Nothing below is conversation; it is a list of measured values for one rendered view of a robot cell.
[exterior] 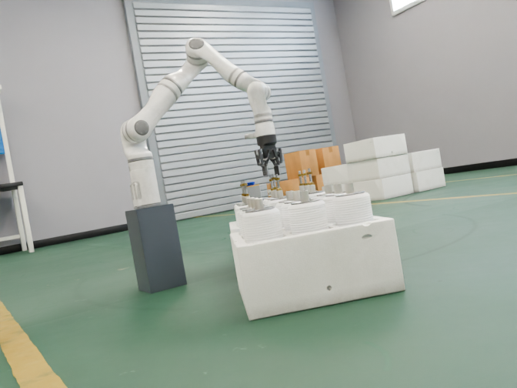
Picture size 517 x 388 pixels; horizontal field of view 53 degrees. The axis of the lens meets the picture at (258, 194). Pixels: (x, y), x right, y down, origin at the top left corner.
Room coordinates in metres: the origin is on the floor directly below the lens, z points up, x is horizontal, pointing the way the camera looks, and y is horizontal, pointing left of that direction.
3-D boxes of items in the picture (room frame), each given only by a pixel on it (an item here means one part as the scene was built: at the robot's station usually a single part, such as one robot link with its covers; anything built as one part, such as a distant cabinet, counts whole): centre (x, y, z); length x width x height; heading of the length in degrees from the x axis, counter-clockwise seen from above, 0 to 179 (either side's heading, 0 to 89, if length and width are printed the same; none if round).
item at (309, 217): (1.33, -0.11, 0.16); 0.10 x 0.10 x 0.18
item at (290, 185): (5.92, -0.41, 0.15); 0.30 x 0.24 x 0.30; 30
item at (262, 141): (1.98, -0.06, 0.45); 0.08 x 0.08 x 0.09
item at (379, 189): (4.73, -1.11, 0.09); 0.39 x 0.39 x 0.18; 34
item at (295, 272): (1.44, -0.10, 0.09); 0.39 x 0.39 x 0.18; 5
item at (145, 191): (1.92, 0.41, 0.39); 0.09 x 0.09 x 0.17; 31
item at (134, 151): (1.92, 0.41, 0.54); 0.09 x 0.09 x 0.17; 36
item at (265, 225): (1.32, 0.00, 0.16); 0.10 x 0.10 x 0.18
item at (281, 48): (7.85, -0.02, 1.55); 3.20 x 0.12 x 3.10; 121
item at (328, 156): (6.20, -0.84, 0.45); 0.30 x 0.24 x 0.30; 28
